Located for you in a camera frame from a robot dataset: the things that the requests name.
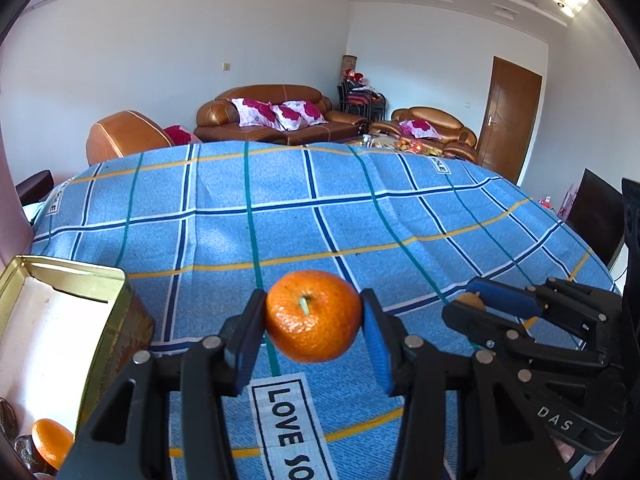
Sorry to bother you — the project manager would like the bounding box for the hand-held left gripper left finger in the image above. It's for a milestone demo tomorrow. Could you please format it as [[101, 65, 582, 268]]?
[[59, 289, 268, 480]]

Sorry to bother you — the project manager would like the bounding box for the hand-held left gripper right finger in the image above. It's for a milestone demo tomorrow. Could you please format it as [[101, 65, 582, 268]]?
[[360, 288, 573, 480]]

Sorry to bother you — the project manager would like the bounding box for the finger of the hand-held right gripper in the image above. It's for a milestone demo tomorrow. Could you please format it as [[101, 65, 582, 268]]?
[[441, 300, 626, 382], [466, 276, 622, 332]]

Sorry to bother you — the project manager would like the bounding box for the large orange with stem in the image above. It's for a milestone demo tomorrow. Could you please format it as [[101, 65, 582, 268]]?
[[265, 270, 363, 363]]

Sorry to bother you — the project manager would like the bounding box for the gold rectangular tin box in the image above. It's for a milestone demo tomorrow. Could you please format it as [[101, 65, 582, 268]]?
[[0, 255, 155, 466]]

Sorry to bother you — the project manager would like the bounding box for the smooth orange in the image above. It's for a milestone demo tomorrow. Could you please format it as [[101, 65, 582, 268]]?
[[31, 418, 75, 467]]

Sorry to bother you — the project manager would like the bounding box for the dark brown water chestnut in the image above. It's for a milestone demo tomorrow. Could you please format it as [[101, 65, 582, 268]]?
[[0, 397, 20, 438], [14, 434, 41, 473]]

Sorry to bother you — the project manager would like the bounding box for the person's right hand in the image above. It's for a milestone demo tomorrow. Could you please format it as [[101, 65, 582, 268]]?
[[552, 437, 608, 476]]

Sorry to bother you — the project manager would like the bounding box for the black television screen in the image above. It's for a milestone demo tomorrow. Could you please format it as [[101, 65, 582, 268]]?
[[565, 169, 626, 267]]

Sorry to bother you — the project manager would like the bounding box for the blue plaid tablecloth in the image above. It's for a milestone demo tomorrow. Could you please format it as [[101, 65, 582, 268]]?
[[31, 141, 621, 480]]

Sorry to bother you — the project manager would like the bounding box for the brown leather armchair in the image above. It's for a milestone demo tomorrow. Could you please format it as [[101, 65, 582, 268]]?
[[370, 106, 478, 163]]

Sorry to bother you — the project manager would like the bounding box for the brown wooden door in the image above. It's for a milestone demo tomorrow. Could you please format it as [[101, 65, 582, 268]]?
[[476, 56, 543, 186]]

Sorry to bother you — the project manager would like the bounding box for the white red floral pillow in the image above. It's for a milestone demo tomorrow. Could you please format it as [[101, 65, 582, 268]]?
[[231, 98, 278, 127], [398, 120, 443, 140], [270, 100, 328, 131]]

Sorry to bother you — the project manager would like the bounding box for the cluttered coffee table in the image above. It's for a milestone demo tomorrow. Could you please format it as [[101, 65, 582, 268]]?
[[350, 134, 446, 156]]

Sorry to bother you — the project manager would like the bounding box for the red cushion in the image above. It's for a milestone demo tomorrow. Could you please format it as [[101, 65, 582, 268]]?
[[162, 125, 193, 146]]

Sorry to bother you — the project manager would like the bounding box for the brown leather sofa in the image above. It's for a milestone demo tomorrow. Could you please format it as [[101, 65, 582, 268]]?
[[195, 84, 368, 146]]

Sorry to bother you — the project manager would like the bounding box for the orange leather armchair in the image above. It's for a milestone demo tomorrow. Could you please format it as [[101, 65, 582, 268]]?
[[86, 110, 203, 167]]

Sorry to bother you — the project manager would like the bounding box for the stack of dark chairs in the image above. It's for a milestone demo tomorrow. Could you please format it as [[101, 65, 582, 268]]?
[[338, 80, 387, 120]]

